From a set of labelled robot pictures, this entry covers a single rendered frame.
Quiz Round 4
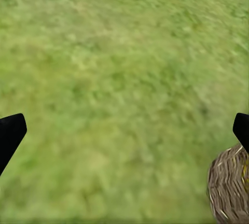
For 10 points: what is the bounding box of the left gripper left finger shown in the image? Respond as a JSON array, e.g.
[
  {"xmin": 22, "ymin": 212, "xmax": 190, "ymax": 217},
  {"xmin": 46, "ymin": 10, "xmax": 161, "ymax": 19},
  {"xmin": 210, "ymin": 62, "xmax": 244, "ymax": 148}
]
[{"xmin": 0, "ymin": 113, "xmax": 27, "ymax": 175}]

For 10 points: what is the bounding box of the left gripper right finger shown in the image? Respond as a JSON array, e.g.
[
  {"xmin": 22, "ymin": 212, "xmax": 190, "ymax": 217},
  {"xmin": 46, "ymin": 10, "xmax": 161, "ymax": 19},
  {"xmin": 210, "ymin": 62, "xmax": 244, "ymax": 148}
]
[{"xmin": 233, "ymin": 113, "xmax": 249, "ymax": 154}]

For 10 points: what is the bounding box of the wicker basket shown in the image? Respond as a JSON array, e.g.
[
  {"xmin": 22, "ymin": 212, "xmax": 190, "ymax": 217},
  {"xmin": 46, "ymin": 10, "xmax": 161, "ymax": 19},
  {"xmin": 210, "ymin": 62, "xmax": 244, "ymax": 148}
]
[{"xmin": 207, "ymin": 142, "xmax": 249, "ymax": 224}]

